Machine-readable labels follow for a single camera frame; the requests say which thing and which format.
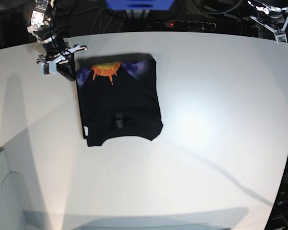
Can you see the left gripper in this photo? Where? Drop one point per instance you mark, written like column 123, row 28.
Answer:
column 271, row 14

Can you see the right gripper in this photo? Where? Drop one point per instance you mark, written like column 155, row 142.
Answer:
column 59, row 52

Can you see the black T-shirt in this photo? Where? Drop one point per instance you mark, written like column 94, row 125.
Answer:
column 118, row 97

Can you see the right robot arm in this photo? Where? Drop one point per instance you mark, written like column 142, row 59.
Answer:
column 43, row 21

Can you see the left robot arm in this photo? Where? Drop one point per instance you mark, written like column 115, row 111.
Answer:
column 271, row 14

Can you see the white clothing label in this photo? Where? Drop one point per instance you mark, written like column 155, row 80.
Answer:
column 86, row 131

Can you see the blue plastic box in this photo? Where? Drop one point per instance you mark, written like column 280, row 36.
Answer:
column 159, row 5

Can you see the black power strip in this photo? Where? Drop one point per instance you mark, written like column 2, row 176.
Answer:
column 178, row 25

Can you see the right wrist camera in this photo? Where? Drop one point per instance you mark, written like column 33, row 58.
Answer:
column 48, row 68

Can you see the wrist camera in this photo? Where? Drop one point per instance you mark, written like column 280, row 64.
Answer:
column 281, row 38
column 48, row 68

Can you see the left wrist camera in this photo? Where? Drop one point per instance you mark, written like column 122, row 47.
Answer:
column 281, row 38

